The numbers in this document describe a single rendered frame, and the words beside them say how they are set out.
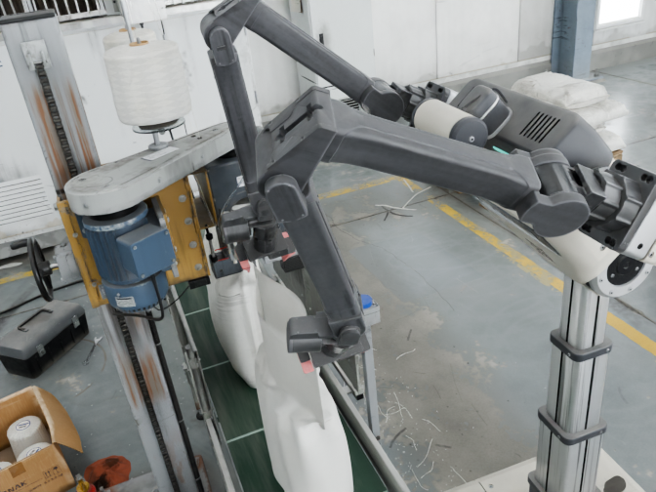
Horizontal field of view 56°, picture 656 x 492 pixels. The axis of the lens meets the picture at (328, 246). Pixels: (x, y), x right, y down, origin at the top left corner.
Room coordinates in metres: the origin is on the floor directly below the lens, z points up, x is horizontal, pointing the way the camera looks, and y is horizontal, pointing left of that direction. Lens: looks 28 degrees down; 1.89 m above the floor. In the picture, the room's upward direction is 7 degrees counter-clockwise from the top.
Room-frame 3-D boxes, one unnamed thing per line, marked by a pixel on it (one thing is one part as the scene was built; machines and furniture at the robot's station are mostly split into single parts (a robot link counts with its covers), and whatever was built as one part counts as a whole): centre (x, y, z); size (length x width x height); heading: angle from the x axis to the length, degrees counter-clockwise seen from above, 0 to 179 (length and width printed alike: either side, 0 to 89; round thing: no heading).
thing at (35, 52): (1.47, 0.61, 1.68); 0.05 x 0.03 x 0.06; 109
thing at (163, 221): (1.43, 0.43, 1.23); 0.28 x 0.07 x 0.16; 19
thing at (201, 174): (1.62, 0.35, 1.26); 0.22 x 0.05 x 0.16; 19
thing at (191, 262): (1.57, 0.54, 1.18); 0.34 x 0.25 x 0.31; 109
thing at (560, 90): (4.47, -1.83, 0.56); 0.67 x 0.43 x 0.15; 19
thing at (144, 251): (1.26, 0.41, 1.25); 0.10 x 0.08 x 0.12; 134
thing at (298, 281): (2.23, 0.11, 0.54); 1.05 x 0.02 x 0.41; 19
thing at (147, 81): (1.39, 0.35, 1.61); 0.17 x 0.17 x 0.17
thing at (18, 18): (1.54, 0.63, 1.76); 0.12 x 0.11 x 0.01; 109
